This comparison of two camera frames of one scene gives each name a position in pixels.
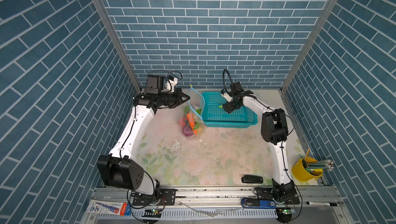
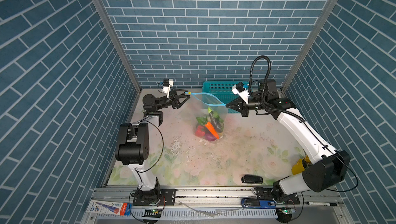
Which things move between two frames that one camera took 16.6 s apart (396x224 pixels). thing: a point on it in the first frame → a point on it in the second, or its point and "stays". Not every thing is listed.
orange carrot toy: (192, 122) → (210, 126)
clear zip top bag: (193, 125) → (210, 115)
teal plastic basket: (214, 116) → (217, 94)
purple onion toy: (187, 131) → (210, 137)
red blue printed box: (115, 208) stays
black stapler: (250, 178) stays
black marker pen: (321, 204) stays
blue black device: (257, 203) stays
